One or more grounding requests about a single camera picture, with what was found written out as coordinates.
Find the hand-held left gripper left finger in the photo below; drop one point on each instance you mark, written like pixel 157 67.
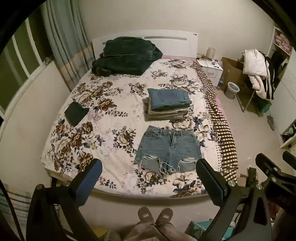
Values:
pixel 89 178

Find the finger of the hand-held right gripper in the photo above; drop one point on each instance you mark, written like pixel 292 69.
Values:
pixel 267 163
pixel 290 157

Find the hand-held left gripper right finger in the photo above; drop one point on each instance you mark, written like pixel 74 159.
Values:
pixel 209 183

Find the ripped denim shorts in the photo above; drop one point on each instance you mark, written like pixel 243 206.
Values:
pixel 170 149

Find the grey slippers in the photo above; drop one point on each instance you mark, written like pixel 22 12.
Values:
pixel 271 122

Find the teal plastic crate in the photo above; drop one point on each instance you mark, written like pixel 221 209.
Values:
pixel 229 229

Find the green storage box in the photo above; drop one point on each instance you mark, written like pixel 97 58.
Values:
pixel 264 108

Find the person's right shoe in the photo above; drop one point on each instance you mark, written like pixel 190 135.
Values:
pixel 164 215

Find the person's shoe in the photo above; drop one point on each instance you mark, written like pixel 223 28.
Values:
pixel 164 215
pixel 146 214

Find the brown checked blanket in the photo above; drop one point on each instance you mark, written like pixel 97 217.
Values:
pixel 222 125

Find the white wardrobe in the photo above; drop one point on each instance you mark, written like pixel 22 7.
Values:
pixel 285 97

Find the folded dark green cloth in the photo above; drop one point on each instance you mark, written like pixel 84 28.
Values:
pixel 75 113

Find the person's left shoe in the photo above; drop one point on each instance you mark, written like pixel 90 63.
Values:
pixel 146 214

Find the pale pink garment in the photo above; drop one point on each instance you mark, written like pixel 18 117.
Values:
pixel 257 87

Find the white radiator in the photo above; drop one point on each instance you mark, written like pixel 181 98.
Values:
pixel 17 205

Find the person's grey trousers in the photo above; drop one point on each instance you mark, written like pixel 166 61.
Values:
pixel 150 233

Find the grey trash bin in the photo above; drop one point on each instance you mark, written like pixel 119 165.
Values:
pixel 231 90

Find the black striped garment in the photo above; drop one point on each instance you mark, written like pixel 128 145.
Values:
pixel 269 78

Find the floral bed sheet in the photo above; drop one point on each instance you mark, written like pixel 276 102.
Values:
pixel 111 99

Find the stack of folded clothes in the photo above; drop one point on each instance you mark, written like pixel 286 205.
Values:
pixel 161 115

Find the plastic water bottle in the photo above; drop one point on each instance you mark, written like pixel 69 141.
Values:
pixel 220 83

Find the folded blue jeans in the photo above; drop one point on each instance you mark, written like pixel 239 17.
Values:
pixel 168 98

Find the black bag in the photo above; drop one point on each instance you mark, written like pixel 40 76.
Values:
pixel 278 62

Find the cardboard box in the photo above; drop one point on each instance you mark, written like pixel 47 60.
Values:
pixel 232 69

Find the white padded jacket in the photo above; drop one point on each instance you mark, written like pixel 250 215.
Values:
pixel 254 62

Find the white nightstand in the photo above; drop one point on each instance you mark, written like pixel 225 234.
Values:
pixel 211 69

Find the pink folded blanket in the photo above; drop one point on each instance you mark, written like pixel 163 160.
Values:
pixel 283 41

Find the white jar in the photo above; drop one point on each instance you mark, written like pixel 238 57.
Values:
pixel 210 53

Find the dark green plush blanket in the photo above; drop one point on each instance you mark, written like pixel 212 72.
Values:
pixel 126 55

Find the green curtain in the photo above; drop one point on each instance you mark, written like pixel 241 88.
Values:
pixel 67 44

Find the window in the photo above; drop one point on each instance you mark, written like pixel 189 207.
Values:
pixel 20 60

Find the white bed headboard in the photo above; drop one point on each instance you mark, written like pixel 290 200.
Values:
pixel 192 44

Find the metal frame chair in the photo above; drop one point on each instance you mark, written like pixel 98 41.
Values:
pixel 248 102

